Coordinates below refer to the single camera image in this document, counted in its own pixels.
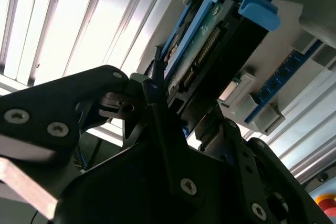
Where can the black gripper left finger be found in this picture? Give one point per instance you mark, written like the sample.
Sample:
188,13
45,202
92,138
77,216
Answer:
39,108

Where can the hard disk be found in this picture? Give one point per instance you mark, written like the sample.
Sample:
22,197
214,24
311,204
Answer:
236,51

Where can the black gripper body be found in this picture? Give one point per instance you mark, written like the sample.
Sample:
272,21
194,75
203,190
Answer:
126,195

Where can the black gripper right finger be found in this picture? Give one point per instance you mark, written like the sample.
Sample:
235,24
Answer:
246,161

